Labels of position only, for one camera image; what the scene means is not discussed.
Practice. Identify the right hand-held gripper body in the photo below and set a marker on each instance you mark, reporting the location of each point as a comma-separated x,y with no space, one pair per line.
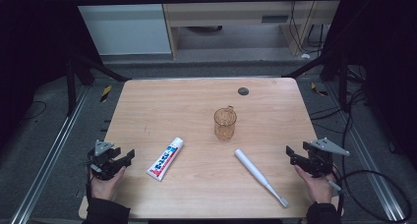
323,160

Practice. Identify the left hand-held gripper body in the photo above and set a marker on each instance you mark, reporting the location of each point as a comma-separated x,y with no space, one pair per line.
102,163

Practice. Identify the white toothpaste tube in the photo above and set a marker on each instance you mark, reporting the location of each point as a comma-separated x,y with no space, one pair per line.
165,159

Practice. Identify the white electric toothbrush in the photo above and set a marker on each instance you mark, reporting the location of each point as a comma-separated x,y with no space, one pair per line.
252,166

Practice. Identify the clear amber plastic cup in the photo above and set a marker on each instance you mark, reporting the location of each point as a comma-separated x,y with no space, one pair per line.
225,127

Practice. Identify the person's left hand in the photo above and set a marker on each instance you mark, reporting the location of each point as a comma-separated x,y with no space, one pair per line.
105,189

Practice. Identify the person's right hand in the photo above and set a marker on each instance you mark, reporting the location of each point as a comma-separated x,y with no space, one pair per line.
319,189

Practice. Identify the yellow black striped tape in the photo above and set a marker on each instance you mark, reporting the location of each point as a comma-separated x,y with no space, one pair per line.
106,93
318,91

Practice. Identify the black metal stand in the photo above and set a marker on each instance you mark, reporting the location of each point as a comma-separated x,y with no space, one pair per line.
342,83
70,86

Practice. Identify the grey round table grommet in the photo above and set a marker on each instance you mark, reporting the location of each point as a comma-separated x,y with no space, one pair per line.
243,91

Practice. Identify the small white floor object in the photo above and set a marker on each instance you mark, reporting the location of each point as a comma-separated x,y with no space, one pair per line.
305,56

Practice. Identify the dark curtain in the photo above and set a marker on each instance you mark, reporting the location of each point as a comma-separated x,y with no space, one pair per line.
383,53
32,53

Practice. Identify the white cabinet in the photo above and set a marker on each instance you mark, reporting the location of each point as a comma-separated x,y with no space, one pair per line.
128,27

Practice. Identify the light wooden desk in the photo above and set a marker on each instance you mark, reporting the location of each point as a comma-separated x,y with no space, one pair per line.
229,12

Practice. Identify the aluminium floor rail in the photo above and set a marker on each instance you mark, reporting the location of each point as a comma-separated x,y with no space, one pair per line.
367,148
52,148

